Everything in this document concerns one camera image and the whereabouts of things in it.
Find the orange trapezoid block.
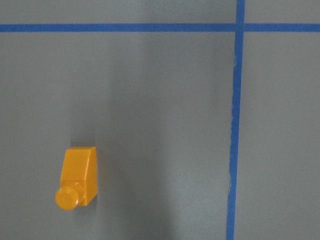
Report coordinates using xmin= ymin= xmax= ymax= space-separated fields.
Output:
xmin=55 ymin=146 xmax=98 ymax=211

